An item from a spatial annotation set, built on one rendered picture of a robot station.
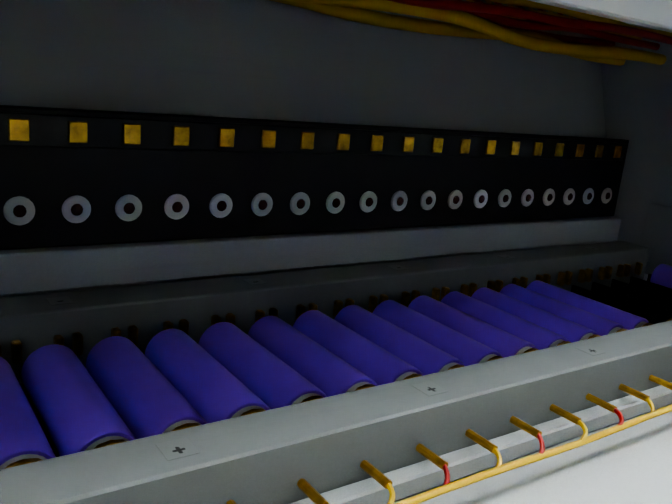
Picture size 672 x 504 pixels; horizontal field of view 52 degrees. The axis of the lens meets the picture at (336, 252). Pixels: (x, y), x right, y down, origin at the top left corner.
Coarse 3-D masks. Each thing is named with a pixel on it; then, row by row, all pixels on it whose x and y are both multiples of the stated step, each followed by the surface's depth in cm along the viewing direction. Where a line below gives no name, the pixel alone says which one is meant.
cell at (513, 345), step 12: (420, 300) 31; (432, 300) 31; (420, 312) 31; (432, 312) 30; (444, 312) 30; (456, 312) 30; (444, 324) 30; (456, 324) 29; (468, 324) 29; (480, 324) 29; (468, 336) 28; (480, 336) 28; (492, 336) 28; (504, 336) 28; (516, 336) 28; (492, 348) 27; (504, 348) 27; (516, 348) 27; (528, 348) 27
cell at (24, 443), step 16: (0, 368) 21; (0, 384) 20; (16, 384) 20; (0, 400) 19; (16, 400) 19; (0, 416) 18; (16, 416) 18; (32, 416) 18; (0, 432) 17; (16, 432) 17; (32, 432) 17; (0, 448) 17; (16, 448) 16; (32, 448) 17; (48, 448) 17; (0, 464) 16
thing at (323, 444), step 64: (384, 384) 21; (448, 384) 22; (512, 384) 22; (576, 384) 24; (640, 384) 27; (128, 448) 16; (192, 448) 16; (256, 448) 17; (320, 448) 18; (384, 448) 19; (448, 448) 21
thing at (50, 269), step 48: (192, 240) 30; (240, 240) 30; (288, 240) 32; (336, 240) 34; (384, 240) 35; (432, 240) 37; (480, 240) 40; (528, 240) 42; (576, 240) 45; (0, 288) 25; (48, 288) 26; (624, 432) 25; (528, 480) 21; (576, 480) 21; (624, 480) 22
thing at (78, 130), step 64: (0, 128) 24; (64, 128) 25; (128, 128) 27; (192, 128) 28; (256, 128) 30; (320, 128) 32; (384, 128) 34; (0, 192) 25; (64, 192) 26; (128, 192) 28; (192, 192) 29; (256, 192) 31; (320, 192) 33; (384, 192) 35; (448, 192) 38; (512, 192) 41; (576, 192) 45
